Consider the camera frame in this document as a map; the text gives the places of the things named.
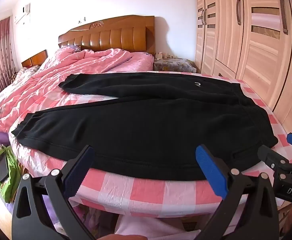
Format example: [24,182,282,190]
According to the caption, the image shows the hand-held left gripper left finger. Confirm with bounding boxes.
[12,144,96,240]

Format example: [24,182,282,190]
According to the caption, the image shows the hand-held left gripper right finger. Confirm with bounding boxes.
[195,144,279,240]

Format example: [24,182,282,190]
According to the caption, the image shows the black pants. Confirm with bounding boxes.
[11,72,279,182]

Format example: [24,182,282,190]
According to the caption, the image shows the wooden nightstand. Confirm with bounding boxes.
[21,49,48,68]

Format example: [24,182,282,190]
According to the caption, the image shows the green bag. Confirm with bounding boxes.
[0,145,24,204]

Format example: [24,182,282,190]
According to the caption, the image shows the pink quilt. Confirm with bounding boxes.
[0,47,154,133]

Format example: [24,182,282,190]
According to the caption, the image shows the cluster of small bottles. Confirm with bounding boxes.
[155,51,177,60]

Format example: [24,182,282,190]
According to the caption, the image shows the nightstand with floral cloth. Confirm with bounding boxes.
[153,57,197,73]

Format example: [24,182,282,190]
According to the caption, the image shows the white air conditioner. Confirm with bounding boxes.
[13,3,31,25]

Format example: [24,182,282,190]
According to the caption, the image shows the pink checked bed sheet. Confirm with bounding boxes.
[8,70,292,218]

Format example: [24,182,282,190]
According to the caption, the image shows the floral pillow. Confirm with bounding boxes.
[10,65,40,83]

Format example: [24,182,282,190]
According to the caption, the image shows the wooden headboard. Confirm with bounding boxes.
[58,15,156,55]

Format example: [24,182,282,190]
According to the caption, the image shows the black tablet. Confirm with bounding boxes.
[0,159,10,183]

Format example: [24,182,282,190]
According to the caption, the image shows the light wooden wardrobe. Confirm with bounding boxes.
[194,0,292,153]

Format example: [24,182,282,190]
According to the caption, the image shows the purple floral bed skirt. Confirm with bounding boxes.
[71,201,120,240]

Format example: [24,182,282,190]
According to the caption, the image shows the person's pale pink clothing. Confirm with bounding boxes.
[115,215,184,240]

